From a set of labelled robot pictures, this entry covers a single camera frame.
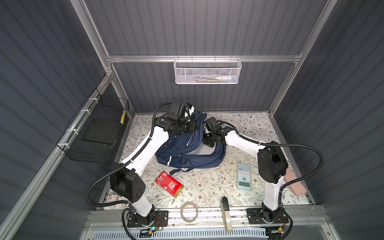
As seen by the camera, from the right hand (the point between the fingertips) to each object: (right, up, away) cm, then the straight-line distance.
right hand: (199, 139), depth 90 cm
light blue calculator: (+26, -21, -4) cm, 34 cm away
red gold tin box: (-17, -25, -6) cm, 31 cm away
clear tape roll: (-1, -36, -15) cm, 39 cm away
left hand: (0, +7, -13) cm, 15 cm away
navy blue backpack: (-7, -4, -12) cm, 14 cm away
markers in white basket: (+9, +37, +1) cm, 38 cm away
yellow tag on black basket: (-43, +13, -7) cm, 46 cm away
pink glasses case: (+54, -26, -10) cm, 61 cm away
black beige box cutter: (+13, -33, -18) cm, 40 cm away
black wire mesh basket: (-51, +3, -20) cm, 55 cm away
